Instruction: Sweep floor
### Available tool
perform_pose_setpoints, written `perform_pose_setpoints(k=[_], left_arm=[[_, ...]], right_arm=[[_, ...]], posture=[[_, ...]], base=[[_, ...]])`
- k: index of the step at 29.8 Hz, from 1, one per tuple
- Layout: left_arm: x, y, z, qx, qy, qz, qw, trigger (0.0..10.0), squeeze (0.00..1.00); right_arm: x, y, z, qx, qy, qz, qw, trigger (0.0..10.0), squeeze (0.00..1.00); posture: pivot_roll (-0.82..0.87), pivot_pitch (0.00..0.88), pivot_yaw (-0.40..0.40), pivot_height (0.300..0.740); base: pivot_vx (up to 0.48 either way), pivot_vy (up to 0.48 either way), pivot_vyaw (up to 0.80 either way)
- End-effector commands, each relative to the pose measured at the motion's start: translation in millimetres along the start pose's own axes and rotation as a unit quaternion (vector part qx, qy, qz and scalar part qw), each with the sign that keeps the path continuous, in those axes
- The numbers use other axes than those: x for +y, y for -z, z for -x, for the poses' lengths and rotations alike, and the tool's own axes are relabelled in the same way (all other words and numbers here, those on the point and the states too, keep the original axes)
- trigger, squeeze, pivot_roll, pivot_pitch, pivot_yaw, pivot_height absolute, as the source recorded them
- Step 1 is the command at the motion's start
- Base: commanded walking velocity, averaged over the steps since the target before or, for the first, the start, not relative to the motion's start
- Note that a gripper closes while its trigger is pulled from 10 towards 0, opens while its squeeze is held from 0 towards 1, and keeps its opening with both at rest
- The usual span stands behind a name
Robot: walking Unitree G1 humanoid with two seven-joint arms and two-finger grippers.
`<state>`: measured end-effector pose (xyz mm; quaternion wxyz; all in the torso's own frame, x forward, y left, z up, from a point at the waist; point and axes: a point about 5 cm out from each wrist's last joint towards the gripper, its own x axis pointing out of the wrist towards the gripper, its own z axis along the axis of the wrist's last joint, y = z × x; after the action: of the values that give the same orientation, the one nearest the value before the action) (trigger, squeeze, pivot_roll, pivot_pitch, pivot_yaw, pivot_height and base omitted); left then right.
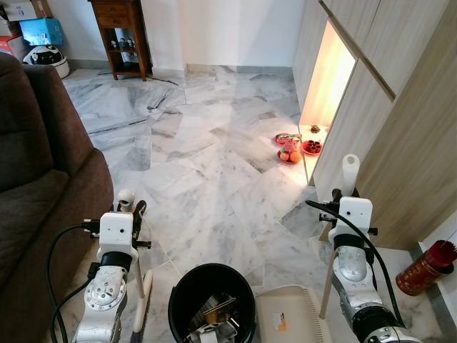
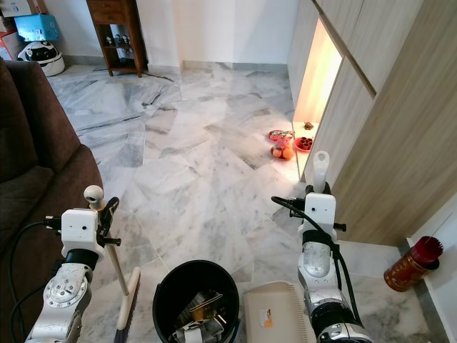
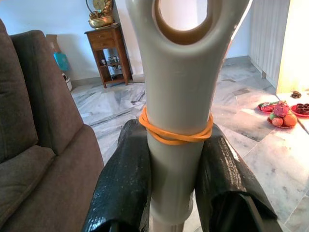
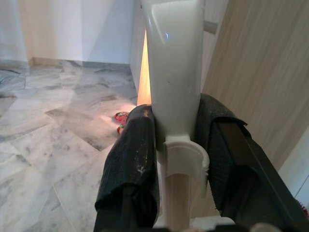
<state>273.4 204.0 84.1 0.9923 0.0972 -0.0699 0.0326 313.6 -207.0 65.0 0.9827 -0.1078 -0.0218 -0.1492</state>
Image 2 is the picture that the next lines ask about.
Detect beige broom with wooden stick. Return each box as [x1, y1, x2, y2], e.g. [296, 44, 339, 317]
[84, 185, 142, 337]

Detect beige long-handled dustpan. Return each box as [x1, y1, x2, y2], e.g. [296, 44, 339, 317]
[241, 150, 331, 343]

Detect red plate of oranges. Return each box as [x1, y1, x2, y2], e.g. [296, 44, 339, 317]
[270, 145, 296, 161]

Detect red packet tray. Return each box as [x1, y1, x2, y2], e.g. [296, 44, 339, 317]
[268, 129, 294, 143]

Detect brown fabric sofa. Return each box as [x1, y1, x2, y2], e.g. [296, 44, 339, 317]
[0, 59, 104, 343]

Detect black plastic bucket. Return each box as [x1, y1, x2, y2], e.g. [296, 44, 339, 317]
[152, 259, 241, 343]

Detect light wooden lit cabinet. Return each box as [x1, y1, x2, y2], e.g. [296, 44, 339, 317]
[286, 0, 457, 247]

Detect brown cardboard scrap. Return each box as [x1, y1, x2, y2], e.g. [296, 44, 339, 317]
[175, 292, 227, 340]

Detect red cylindrical canister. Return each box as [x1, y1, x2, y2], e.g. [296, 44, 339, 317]
[383, 236, 443, 292]

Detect red box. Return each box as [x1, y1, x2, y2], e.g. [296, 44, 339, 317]
[0, 32, 21, 62]

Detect blue cardboard box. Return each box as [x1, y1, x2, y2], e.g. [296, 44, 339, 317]
[14, 14, 61, 42]

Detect dark wooden side table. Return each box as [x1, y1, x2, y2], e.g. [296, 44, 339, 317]
[87, 0, 149, 78]

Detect white box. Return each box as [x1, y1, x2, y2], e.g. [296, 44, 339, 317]
[0, 0, 36, 17]

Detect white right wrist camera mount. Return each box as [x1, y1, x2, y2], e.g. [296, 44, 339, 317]
[303, 193, 338, 244]

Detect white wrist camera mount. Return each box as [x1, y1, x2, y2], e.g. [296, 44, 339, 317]
[303, 193, 338, 244]
[61, 209, 102, 251]

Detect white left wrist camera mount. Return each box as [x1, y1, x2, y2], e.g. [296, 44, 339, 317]
[61, 209, 102, 251]

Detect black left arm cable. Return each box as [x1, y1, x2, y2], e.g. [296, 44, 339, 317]
[9, 220, 64, 343]

